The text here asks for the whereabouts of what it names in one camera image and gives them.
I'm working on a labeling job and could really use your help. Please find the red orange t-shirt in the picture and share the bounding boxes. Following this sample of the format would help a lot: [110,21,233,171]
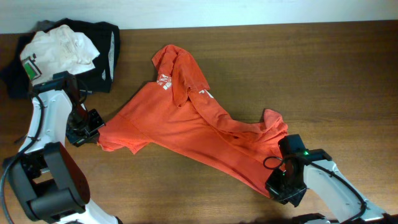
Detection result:
[98,45,288,196]

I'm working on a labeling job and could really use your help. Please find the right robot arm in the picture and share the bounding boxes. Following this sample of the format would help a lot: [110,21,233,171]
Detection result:
[263,134,397,224]

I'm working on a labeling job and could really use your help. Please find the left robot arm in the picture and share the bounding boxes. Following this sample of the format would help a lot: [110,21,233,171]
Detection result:
[1,72,122,224]

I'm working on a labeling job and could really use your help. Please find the white t-shirt with green print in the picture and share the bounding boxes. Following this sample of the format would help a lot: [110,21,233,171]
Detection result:
[20,25,100,85]

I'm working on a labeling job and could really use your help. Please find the dark navy folded garment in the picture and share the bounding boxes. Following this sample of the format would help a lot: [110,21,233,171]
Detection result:
[1,56,30,99]

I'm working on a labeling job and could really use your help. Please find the black folded garment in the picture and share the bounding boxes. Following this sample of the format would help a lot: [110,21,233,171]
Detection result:
[43,19,121,93]

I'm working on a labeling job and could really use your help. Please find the grey folded garment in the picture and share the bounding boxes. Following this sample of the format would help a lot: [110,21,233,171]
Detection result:
[31,20,56,32]

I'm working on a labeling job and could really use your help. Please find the right black cable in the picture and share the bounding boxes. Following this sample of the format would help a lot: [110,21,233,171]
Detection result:
[263,155,368,223]

